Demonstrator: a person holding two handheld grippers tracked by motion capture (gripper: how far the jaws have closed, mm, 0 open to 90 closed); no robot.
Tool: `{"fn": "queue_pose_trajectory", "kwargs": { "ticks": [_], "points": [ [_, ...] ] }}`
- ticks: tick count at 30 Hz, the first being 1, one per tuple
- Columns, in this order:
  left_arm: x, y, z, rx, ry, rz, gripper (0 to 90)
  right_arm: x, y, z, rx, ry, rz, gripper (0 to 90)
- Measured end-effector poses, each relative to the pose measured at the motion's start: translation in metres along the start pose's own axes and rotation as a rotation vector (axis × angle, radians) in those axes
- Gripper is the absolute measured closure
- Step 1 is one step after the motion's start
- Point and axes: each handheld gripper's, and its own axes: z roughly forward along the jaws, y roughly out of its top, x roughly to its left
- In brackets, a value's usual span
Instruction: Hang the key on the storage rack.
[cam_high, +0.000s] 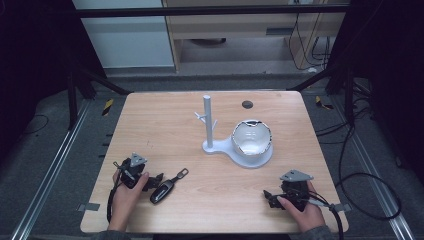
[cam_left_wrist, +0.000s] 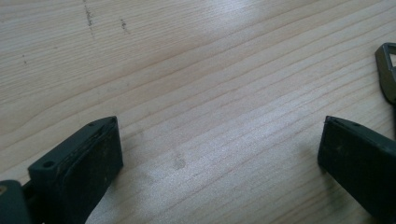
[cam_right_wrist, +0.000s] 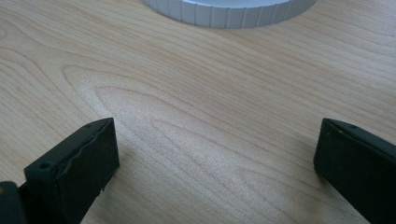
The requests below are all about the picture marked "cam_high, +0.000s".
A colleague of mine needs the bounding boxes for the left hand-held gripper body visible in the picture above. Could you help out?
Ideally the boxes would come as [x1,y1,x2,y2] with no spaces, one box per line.
[112,152,149,191]

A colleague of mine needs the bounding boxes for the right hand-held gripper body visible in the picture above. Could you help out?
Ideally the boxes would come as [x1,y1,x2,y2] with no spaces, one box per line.
[278,168,315,213]

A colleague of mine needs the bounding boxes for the black car key with strap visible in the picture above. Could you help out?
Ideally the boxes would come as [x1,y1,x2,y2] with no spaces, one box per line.
[149,167,190,205]

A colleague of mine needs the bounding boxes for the person's left hand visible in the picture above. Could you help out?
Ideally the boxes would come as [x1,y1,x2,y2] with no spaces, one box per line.
[107,169,151,232]

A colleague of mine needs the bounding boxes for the person's right hand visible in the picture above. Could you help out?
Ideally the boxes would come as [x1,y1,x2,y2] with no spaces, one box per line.
[276,180,327,234]

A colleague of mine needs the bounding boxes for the grey tape strip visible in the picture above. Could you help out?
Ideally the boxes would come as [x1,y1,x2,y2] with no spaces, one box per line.
[76,202,101,213]
[333,202,353,214]

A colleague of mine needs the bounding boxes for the white bowl with dark rim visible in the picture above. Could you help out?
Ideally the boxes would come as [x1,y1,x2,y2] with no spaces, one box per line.
[231,118,273,157]

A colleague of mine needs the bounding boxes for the yellow and black floor tape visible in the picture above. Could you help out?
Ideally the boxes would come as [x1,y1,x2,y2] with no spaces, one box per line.
[314,95,335,111]
[101,98,115,117]

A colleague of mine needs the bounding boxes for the white branched stand with tray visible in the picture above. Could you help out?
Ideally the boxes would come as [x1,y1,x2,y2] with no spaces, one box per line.
[193,94,275,170]

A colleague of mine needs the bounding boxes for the white cabinet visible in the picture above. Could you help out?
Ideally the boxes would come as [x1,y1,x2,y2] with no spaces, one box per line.
[72,0,176,70]

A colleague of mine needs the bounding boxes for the light wooden desk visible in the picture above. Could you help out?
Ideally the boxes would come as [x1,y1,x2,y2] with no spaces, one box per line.
[162,0,352,73]

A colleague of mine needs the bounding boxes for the left hand-held gripper cable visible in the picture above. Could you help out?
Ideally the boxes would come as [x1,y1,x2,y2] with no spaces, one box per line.
[105,161,125,224]

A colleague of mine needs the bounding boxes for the hand-held gripper cable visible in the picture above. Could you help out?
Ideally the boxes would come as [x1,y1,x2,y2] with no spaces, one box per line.
[306,192,346,240]
[105,161,125,224]

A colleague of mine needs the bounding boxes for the right hand-held gripper cable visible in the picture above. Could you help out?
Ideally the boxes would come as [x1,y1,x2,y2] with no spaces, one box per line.
[306,192,346,240]

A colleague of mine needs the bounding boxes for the aluminium floor rail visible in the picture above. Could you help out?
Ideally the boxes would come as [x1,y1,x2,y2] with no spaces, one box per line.
[333,95,416,240]
[9,99,92,240]

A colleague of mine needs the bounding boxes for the black frame strut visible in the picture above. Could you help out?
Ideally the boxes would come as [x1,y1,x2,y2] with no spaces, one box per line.
[78,66,134,97]
[285,65,338,93]

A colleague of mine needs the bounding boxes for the black looped floor cable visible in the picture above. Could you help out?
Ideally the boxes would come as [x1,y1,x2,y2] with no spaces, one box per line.
[314,114,403,222]

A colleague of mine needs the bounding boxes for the thin black floor cable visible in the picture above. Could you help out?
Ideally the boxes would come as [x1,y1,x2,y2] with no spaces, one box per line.
[22,114,50,136]

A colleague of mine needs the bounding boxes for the black hanging cables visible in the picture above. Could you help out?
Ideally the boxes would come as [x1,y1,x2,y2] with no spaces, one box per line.
[287,12,332,72]

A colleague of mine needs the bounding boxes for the black horizontal frame bar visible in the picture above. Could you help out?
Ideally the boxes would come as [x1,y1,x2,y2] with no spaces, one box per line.
[73,3,352,19]

